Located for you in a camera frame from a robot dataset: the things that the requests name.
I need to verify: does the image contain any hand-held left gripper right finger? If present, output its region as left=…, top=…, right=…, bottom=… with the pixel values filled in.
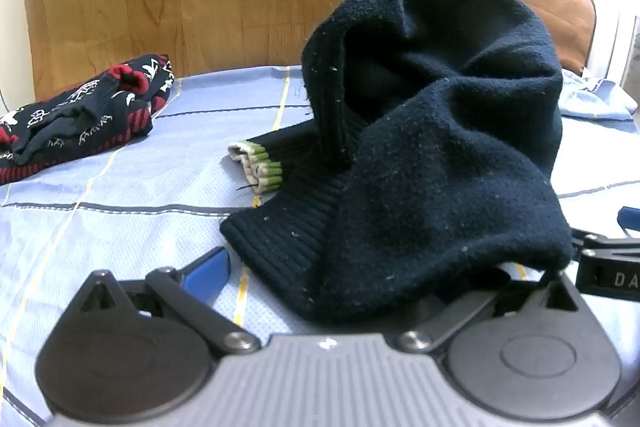
left=397, top=271, right=584, bottom=355

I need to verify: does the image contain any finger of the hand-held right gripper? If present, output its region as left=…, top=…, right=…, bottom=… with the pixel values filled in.
left=569, top=206, right=640, bottom=254

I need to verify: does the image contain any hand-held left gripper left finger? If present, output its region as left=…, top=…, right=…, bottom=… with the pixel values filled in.
left=75, top=247, right=262, bottom=355

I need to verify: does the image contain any navy knit sweater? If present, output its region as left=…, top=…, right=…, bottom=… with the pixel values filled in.
left=220, top=0, right=574, bottom=323

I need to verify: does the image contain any blue plaid bed sheet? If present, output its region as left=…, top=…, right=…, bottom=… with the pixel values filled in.
left=0, top=64, right=640, bottom=427

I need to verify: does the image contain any navy red patterned sweater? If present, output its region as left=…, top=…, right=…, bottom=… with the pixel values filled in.
left=0, top=53, right=176, bottom=186

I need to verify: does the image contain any brown cushion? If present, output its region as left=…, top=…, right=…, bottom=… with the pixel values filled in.
left=480, top=0, right=598, bottom=78

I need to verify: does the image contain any white window frame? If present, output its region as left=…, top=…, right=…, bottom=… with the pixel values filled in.
left=584, top=0, right=640, bottom=118

